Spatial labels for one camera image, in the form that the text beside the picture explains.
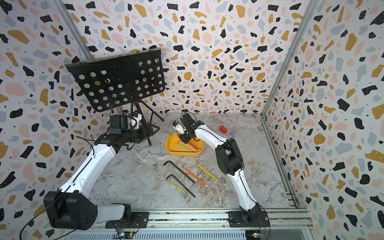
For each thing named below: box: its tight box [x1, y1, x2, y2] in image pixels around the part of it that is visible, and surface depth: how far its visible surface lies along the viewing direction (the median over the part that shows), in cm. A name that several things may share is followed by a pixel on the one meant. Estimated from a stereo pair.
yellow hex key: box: [196, 163, 219, 183], surface depth 92 cm
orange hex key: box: [182, 162, 210, 188], surface depth 90 cm
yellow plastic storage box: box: [165, 132, 204, 157], surface depth 101 cm
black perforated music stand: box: [64, 47, 166, 146], surface depth 77 cm
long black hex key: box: [163, 160, 196, 184], surface depth 92 cm
